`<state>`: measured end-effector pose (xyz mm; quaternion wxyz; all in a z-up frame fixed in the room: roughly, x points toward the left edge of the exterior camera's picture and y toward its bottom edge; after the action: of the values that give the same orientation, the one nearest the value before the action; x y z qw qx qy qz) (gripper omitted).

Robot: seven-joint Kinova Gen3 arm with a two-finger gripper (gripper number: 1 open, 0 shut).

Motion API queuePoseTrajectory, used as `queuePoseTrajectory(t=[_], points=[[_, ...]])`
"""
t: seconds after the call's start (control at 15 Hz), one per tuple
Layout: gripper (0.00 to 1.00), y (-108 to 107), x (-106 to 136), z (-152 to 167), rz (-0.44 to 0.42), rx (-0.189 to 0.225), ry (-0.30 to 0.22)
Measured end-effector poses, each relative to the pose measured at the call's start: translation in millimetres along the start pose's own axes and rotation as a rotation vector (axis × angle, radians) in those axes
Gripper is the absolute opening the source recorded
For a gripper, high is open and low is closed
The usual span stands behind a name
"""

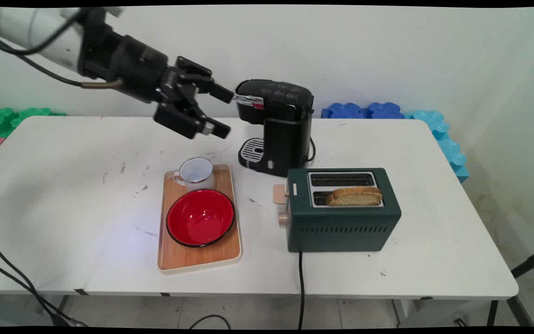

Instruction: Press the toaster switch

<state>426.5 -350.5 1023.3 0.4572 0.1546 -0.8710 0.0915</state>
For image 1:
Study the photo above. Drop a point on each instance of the white enamel mug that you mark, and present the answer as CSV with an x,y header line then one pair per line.
x,y
195,174

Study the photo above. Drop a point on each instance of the black coffee machine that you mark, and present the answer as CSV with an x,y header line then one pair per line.
x,y
276,125

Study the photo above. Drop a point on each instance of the green two-slot toaster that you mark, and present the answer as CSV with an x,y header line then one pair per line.
x,y
341,215

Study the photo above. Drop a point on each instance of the wooden serving tray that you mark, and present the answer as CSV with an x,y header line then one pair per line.
x,y
197,232

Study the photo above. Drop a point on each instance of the green foam puzzle mat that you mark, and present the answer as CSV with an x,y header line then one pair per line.
x,y
12,119

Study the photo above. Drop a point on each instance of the light blue foam puzzle mat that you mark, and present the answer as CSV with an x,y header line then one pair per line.
x,y
445,141

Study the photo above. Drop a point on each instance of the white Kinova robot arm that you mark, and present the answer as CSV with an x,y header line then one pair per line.
x,y
26,28

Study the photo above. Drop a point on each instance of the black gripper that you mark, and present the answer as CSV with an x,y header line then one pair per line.
x,y
128,62

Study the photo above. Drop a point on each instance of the red bowl with black rim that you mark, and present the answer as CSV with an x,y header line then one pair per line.
x,y
200,217

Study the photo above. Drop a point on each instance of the dark blue foam puzzle mat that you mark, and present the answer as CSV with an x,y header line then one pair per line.
x,y
362,110

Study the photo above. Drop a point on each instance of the toasted bread slice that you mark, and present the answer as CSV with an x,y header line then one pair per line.
x,y
354,196

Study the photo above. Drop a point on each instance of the black tripod leg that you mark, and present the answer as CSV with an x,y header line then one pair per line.
x,y
522,283

